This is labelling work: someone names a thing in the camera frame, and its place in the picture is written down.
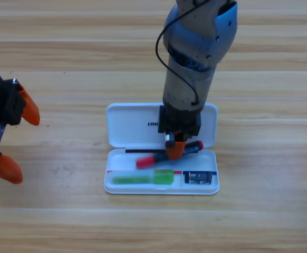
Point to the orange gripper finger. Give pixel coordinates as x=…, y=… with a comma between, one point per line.
x=5, y=170
x=176, y=150
x=30, y=110

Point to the small black eraser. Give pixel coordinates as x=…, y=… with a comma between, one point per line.
x=198, y=177

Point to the black marker with red cap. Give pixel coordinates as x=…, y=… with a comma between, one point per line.
x=145, y=161

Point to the green and white highlighter pen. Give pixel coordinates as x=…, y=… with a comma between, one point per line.
x=164, y=176

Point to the white Unitree pencil case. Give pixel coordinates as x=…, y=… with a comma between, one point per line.
x=132, y=126

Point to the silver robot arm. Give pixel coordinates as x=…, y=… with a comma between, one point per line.
x=209, y=34

